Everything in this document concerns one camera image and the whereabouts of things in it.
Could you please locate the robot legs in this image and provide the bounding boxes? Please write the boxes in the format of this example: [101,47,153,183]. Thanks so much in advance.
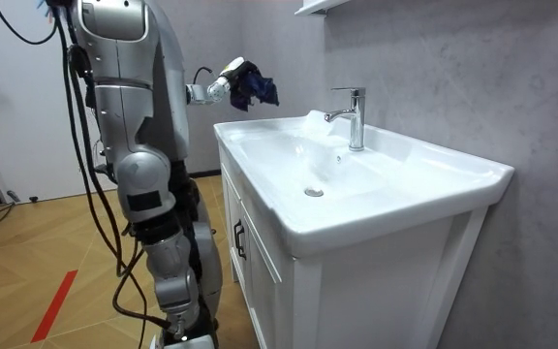
[168,158,225,349]

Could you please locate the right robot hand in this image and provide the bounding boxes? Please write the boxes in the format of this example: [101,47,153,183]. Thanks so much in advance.
[149,333,218,349]

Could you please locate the dark blue cloth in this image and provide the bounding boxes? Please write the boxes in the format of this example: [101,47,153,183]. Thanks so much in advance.
[229,60,281,113]

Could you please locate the cable bundle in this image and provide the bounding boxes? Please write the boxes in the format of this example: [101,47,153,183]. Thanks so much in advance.
[0,0,75,47]

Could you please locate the white door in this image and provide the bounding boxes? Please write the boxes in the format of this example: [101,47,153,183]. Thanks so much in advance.
[0,0,118,206]

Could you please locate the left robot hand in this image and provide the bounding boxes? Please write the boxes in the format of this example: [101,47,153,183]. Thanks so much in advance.
[217,56,262,100]

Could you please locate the white sink vanity cabinet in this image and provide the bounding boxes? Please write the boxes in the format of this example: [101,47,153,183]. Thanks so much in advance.
[212,109,516,349]

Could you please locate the chrome faucet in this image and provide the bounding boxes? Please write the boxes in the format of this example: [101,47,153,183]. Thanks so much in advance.
[324,86,367,153]

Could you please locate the robot body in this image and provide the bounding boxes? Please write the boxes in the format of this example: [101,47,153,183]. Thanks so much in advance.
[143,0,194,165]

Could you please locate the white wall shelf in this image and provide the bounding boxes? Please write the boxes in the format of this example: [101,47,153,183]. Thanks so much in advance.
[294,0,354,17]

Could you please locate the black hanging cable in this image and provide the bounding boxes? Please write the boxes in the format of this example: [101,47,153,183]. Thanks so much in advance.
[53,13,148,349]

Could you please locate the red floor tape strip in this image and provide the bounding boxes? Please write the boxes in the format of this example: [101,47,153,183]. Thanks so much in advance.
[29,269,79,345]

